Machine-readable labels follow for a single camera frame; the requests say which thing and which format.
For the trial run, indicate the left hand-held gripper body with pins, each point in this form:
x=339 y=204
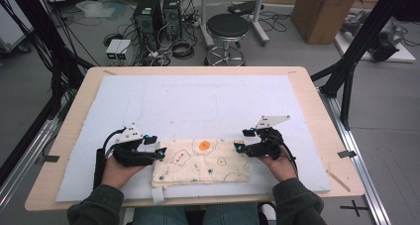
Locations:
x=132 y=154

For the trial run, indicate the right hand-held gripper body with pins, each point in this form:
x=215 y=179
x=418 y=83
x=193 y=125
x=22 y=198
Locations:
x=267 y=144

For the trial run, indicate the cream cloth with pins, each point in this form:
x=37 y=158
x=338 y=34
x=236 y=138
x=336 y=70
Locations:
x=201 y=165

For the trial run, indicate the person's left hand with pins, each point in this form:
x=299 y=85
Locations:
x=120 y=173

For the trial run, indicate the person's right hand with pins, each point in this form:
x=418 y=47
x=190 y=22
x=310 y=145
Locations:
x=280 y=167

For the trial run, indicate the white foam mat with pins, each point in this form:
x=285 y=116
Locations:
x=185 y=102

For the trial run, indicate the person's left leg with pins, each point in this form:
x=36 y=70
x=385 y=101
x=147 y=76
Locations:
x=158 y=216

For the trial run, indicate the person's leg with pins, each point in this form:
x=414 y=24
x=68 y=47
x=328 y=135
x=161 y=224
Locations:
x=158 y=216
x=231 y=215

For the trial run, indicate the person's right leg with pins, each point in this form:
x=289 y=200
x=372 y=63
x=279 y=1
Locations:
x=231 y=215

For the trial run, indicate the black tape piece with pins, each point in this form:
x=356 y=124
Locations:
x=346 y=154
x=49 y=159

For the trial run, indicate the thin wooden stick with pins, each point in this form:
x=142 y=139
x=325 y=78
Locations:
x=338 y=181

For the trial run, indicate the white power supply box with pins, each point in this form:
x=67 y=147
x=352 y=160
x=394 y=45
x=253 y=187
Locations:
x=125 y=50
x=112 y=50

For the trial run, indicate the black tape cross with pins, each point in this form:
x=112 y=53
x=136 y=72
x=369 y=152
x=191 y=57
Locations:
x=354 y=207

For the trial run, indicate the black round stool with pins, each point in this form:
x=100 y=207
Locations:
x=228 y=25

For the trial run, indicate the white metal stand leg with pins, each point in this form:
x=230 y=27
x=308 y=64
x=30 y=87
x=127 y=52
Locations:
x=259 y=20
x=205 y=20

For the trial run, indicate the large black computer tower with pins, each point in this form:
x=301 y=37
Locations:
x=147 y=20

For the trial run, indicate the black flat device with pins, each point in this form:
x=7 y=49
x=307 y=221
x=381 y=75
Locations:
x=244 y=7

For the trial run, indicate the slim black computer tower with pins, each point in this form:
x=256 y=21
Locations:
x=172 y=15

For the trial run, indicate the brown cardboard box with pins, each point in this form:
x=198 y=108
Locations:
x=325 y=13

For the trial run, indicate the clear plastic bag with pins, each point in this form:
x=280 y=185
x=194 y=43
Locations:
x=94 y=8

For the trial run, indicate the grey robot part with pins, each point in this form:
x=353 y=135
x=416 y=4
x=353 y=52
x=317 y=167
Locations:
x=384 y=43

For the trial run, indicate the white board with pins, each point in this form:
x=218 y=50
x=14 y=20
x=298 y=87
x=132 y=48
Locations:
x=401 y=55

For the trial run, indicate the aluminium rail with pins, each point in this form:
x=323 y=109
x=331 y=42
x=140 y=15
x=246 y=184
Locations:
x=356 y=159
x=26 y=159

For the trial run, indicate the black metal frame post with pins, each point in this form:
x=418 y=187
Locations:
x=363 y=36

